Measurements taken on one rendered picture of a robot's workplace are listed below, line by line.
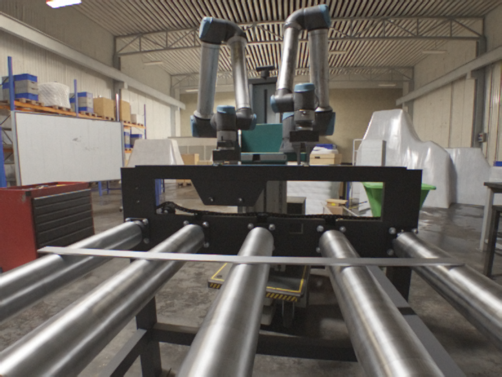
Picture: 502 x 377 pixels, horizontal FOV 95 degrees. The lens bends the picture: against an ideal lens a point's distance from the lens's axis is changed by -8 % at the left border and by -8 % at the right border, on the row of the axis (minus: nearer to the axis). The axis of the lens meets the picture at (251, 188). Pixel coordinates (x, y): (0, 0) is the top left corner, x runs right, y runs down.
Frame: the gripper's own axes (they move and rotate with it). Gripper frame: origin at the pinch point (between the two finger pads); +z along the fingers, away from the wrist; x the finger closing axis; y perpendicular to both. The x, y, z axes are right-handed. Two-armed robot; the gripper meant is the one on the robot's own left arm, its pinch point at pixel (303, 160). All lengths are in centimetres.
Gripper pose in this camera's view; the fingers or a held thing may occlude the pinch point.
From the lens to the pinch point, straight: 116.6
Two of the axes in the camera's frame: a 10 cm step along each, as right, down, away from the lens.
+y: -1.4, 1.2, -9.8
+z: 0.0, 9.9, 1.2
